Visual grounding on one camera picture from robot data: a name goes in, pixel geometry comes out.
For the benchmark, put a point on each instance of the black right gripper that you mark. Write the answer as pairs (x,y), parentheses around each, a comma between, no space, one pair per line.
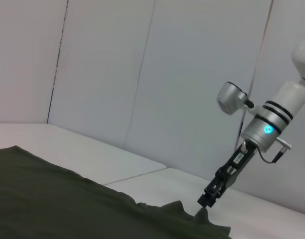
(232,169)

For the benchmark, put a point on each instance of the dark green t-shirt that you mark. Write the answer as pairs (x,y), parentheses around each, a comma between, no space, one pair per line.
(67,199)

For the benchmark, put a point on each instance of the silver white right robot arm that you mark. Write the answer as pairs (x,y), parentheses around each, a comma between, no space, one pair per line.
(274,117)

